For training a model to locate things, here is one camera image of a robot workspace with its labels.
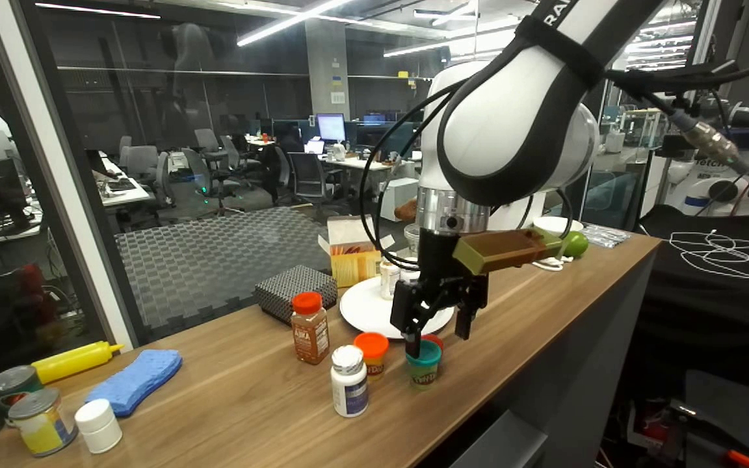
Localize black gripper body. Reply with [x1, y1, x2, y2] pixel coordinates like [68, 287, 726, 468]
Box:
[387, 229, 492, 332]

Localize teal lid dough tub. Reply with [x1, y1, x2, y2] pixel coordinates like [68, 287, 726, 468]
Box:
[404, 339, 444, 387]

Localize small white pill bottle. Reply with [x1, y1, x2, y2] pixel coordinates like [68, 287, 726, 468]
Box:
[376, 259, 404, 302]

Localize orange cap spice bottle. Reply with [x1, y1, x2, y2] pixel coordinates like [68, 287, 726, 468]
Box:
[289, 290, 336, 370]

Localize white round plate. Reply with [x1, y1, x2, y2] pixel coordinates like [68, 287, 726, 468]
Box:
[339, 274, 458, 344]

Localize large white pill bottle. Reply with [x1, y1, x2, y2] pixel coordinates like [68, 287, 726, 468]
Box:
[328, 344, 371, 422]

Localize brown moose plush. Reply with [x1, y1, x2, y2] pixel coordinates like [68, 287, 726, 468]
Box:
[392, 198, 421, 224]

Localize yellow open cardboard box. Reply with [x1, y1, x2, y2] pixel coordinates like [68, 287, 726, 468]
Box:
[315, 216, 398, 290]

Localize white box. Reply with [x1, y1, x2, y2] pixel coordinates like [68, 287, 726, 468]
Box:
[376, 176, 421, 222]

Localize grey office chair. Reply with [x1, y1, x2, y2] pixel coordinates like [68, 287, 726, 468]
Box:
[450, 407, 551, 468]

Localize grey foam block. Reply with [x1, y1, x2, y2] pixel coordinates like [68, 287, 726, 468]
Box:
[252, 263, 340, 326]

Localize white bowl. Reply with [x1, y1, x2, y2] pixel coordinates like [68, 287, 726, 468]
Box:
[531, 214, 584, 238]

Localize lit computer monitor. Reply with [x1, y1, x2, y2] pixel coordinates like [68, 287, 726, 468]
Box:
[315, 112, 349, 145]

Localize black cloth cover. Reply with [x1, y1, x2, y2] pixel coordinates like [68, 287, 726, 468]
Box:
[633, 202, 749, 396]

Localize blue sponge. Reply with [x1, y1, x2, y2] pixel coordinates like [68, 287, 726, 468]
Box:
[86, 349, 184, 422]

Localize small white tub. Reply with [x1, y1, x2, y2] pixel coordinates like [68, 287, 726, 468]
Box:
[72, 398, 125, 458]

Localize yellow mustard bottle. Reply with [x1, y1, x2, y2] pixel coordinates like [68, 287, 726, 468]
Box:
[28, 339, 125, 387]

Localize tin can yellow label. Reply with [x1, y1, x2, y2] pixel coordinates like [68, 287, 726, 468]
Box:
[4, 387, 79, 461]

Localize brown wrist camera box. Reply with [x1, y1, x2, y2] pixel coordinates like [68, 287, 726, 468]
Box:
[450, 225, 564, 277]

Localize small white cable coil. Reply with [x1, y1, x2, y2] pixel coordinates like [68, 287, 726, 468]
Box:
[528, 253, 570, 275]

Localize thin black looped cable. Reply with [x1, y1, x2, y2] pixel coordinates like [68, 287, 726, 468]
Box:
[357, 81, 447, 274]

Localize white cable pile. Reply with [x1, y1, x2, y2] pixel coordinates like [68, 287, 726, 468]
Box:
[665, 225, 749, 287]

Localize robot cable metal connector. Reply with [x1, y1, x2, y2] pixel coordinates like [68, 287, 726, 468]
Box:
[607, 67, 749, 176]

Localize red handled tool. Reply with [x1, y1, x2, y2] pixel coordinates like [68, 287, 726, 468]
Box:
[642, 400, 749, 468]

